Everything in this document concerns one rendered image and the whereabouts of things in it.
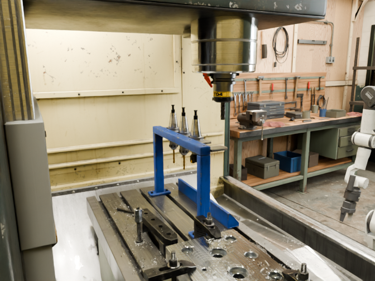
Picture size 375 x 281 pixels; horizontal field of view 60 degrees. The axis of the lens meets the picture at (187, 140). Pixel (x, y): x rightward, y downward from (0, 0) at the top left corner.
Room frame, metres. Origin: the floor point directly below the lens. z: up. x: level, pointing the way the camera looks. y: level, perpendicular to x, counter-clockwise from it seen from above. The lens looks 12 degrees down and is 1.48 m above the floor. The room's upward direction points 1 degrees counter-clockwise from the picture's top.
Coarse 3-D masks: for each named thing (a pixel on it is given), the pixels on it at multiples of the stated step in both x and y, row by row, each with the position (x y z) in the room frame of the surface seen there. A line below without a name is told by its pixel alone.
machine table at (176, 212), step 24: (120, 192) 1.49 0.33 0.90; (144, 192) 1.48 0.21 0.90; (96, 216) 1.22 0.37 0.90; (120, 216) 1.22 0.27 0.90; (168, 216) 1.21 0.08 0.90; (192, 216) 1.23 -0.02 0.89; (120, 240) 1.08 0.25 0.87; (264, 240) 1.02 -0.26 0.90; (120, 264) 0.89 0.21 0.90; (288, 264) 0.88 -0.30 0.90
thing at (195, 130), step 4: (192, 120) 1.24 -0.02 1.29; (196, 120) 1.22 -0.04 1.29; (192, 124) 1.23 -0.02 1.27; (196, 124) 1.22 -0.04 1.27; (192, 128) 1.23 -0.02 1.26; (196, 128) 1.22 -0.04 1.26; (192, 132) 1.22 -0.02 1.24; (196, 132) 1.22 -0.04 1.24; (200, 132) 1.23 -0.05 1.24; (192, 136) 1.22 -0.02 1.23; (196, 136) 1.22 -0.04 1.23; (200, 136) 1.23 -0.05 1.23
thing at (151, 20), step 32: (32, 0) 0.56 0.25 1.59; (64, 0) 0.56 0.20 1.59; (96, 0) 0.57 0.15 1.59; (128, 0) 0.59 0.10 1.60; (160, 0) 0.62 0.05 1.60; (192, 0) 0.64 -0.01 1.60; (224, 0) 0.67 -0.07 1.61; (256, 0) 0.70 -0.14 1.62; (288, 0) 0.74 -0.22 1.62; (320, 0) 0.78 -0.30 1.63; (128, 32) 1.03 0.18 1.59; (160, 32) 1.04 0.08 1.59
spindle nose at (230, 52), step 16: (224, 16) 0.74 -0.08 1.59; (240, 16) 0.74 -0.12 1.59; (192, 32) 0.80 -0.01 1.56; (208, 32) 0.75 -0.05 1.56; (224, 32) 0.74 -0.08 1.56; (240, 32) 0.74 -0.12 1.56; (256, 32) 0.78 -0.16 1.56; (192, 48) 0.80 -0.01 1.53; (208, 48) 0.75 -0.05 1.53; (224, 48) 0.74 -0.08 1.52; (240, 48) 0.74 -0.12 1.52; (256, 48) 0.78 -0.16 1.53; (192, 64) 0.80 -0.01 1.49; (208, 64) 0.75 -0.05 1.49; (224, 64) 0.74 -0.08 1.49; (240, 64) 0.75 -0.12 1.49; (256, 64) 0.80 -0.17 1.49
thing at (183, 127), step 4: (180, 116) 1.33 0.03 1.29; (184, 116) 1.32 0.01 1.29; (180, 120) 1.33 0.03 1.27; (184, 120) 1.32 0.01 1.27; (180, 124) 1.32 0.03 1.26; (184, 124) 1.32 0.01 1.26; (180, 128) 1.32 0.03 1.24; (184, 128) 1.32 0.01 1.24; (188, 128) 1.33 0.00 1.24; (180, 132) 1.32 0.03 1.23; (184, 132) 1.31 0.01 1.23
